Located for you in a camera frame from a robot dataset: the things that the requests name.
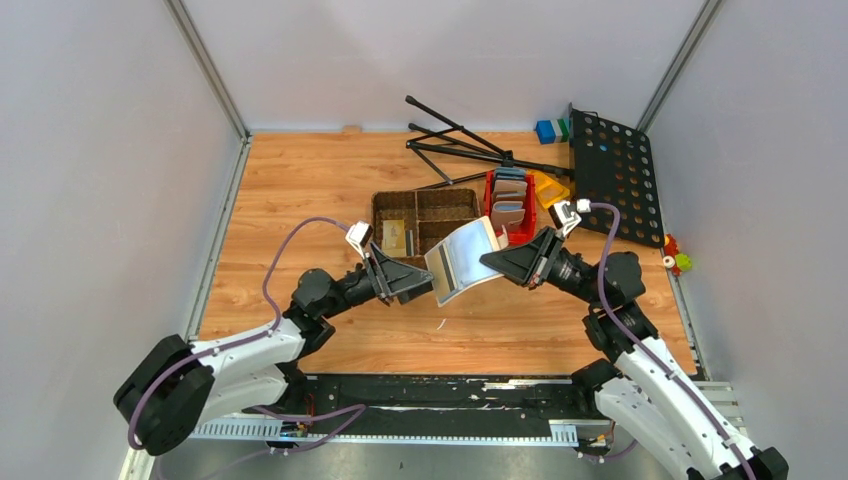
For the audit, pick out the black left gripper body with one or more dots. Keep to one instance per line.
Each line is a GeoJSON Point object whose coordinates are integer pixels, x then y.
{"type": "Point", "coordinates": [380, 278]}

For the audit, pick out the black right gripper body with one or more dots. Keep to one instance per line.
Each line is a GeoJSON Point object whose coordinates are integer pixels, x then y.
{"type": "Point", "coordinates": [540, 259]}

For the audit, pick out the gold credit cards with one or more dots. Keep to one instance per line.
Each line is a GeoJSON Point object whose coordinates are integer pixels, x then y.
{"type": "Point", "coordinates": [397, 238]}

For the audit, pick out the brown wicker divided basket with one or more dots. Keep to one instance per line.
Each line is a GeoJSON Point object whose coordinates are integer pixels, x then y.
{"type": "Point", "coordinates": [432, 214]}

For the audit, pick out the white card holder wallet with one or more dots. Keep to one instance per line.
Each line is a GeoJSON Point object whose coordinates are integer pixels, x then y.
{"type": "Point", "coordinates": [455, 261]}

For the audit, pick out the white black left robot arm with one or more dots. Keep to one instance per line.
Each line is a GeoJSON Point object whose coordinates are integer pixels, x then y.
{"type": "Point", "coordinates": [180, 385]}

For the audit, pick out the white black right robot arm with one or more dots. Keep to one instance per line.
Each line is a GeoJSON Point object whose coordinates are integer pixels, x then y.
{"type": "Point", "coordinates": [638, 384]}

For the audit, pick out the card holders in red bin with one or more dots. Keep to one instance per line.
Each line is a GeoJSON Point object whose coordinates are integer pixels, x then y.
{"type": "Point", "coordinates": [508, 192]}

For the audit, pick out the red plastic bin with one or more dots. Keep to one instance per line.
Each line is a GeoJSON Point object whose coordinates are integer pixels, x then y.
{"type": "Point", "coordinates": [527, 229]}

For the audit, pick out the yellow transparent tray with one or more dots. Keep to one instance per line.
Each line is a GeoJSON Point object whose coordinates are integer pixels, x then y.
{"type": "Point", "coordinates": [548, 190]}

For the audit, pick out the black perforated music stand desk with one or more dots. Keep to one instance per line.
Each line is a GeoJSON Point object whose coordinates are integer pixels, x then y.
{"type": "Point", "coordinates": [613, 164]}

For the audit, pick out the black folding music stand legs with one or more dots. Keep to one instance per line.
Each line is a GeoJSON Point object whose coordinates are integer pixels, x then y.
{"type": "Point", "coordinates": [458, 141]}

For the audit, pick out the blue green toy block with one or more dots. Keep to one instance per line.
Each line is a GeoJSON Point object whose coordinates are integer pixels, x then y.
{"type": "Point", "coordinates": [553, 131]}

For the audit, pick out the red green small toy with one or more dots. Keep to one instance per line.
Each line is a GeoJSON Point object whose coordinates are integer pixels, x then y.
{"type": "Point", "coordinates": [674, 259]}

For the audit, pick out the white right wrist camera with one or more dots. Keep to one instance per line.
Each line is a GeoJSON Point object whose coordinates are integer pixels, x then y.
{"type": "Point", "coordinates": [566, 215]}

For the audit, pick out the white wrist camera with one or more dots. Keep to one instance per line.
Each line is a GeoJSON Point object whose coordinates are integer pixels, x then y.
{"type": "Point", "coordinates": [358, 237]}
{"type": "Point", "coordinates": [566, 215]}

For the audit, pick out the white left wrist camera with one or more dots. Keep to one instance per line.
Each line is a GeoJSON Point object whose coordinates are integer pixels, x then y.
{"type": "Point", "coordinates": [358, 237]}

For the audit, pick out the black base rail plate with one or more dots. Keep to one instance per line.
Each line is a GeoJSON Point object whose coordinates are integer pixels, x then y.
{"type": "Point", "coordinates": [442, 406]}

